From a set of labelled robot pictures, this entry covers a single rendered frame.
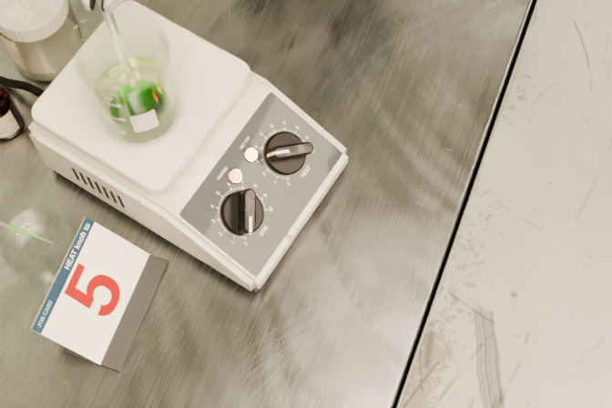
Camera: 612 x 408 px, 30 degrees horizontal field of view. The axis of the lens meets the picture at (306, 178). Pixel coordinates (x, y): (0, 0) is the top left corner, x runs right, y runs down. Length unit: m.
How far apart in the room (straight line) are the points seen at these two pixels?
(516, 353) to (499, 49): 0.25
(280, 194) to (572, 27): 0.29
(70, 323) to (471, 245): 0.30
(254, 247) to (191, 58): 0.14
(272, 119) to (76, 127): 0.14
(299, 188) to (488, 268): 0.15
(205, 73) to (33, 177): 0.17
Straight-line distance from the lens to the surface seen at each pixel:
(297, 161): 0.84
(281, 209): 0.83
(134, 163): 0.80
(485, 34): 0.95
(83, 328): 0.84
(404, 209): 0.87
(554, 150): 0.90
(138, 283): 0.86
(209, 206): 0.81
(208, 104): 0.82
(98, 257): 0.85
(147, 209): 0.82
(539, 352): 0.84
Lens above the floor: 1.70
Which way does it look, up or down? 65 degrees down
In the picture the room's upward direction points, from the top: 5 degrees counter-clockwise
